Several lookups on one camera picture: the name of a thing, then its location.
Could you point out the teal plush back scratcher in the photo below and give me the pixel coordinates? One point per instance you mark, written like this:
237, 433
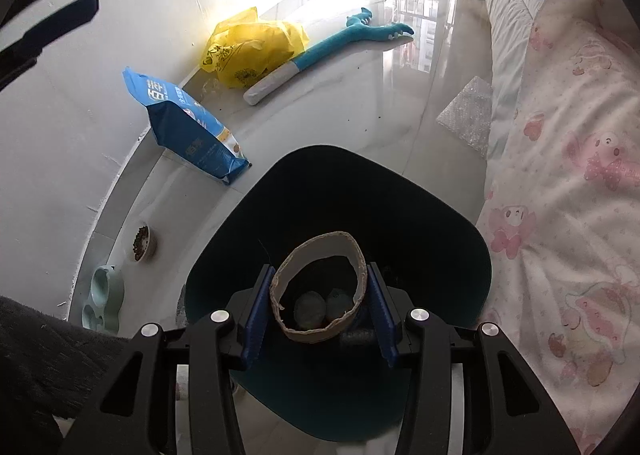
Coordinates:
358, 27

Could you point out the yellow plastic bag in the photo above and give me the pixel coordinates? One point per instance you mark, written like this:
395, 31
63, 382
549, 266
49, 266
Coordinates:
244, 49

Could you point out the pet food bowl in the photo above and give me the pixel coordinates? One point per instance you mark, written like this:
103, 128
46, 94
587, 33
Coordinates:
144, 244

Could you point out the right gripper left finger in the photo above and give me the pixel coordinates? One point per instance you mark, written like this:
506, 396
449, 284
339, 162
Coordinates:
133, 409

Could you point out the pink patterned white duvet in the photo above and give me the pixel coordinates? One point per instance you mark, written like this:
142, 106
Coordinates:
562, 216

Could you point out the black trash bin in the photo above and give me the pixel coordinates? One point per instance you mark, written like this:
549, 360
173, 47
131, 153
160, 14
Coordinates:
340, 390

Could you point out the white mattress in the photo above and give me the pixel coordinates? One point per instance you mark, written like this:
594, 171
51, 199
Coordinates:
510, 25

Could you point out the white tissue wad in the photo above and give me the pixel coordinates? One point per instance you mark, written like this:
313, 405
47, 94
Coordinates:
313, 311

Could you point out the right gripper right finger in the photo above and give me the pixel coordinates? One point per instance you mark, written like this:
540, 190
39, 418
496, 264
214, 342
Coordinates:
470, 390

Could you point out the blue cat food bag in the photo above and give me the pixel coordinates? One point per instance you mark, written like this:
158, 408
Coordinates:
181, 125

